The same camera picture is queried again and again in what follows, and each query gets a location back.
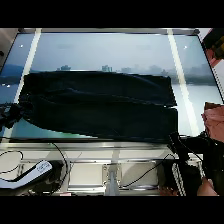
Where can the dark jeans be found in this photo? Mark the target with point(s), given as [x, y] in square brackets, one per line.
[100, 110]

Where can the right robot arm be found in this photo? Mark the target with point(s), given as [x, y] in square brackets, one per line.
[200, 156]

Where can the heap of clothes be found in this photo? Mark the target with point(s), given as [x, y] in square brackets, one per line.
[215, 41]

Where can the silver frame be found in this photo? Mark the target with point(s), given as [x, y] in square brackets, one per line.
[90, 173]

